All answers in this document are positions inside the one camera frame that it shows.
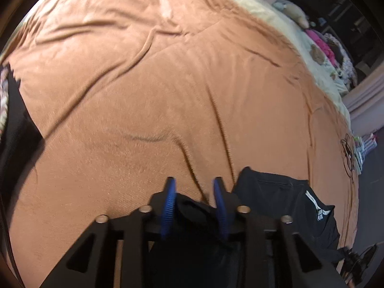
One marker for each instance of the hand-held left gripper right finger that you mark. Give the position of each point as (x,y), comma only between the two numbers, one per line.
(220,210)

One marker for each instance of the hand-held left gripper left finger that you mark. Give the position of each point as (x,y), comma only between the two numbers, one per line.
(168,207)

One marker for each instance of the black bear print T-shirt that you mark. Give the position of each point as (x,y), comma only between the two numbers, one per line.
(270,192)

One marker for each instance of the black clothes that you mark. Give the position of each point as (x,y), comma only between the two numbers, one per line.
(18,141)

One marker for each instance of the pile of patterned clothes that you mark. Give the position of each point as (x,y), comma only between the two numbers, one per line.
(345,63)

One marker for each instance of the brown blanket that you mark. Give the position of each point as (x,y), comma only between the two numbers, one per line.
(150,96)

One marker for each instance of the pink curtain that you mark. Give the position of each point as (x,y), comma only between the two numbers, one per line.
(366,102)

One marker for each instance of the brown teddy bear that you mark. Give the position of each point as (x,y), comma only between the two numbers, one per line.
(317,54)

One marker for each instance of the pink cloth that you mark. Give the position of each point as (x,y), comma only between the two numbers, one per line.
(324,43)

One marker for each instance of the pale plush toy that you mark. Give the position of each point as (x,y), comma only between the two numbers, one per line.
(294,12)

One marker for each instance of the dark window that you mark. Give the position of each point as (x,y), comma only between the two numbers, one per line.
(345,15)

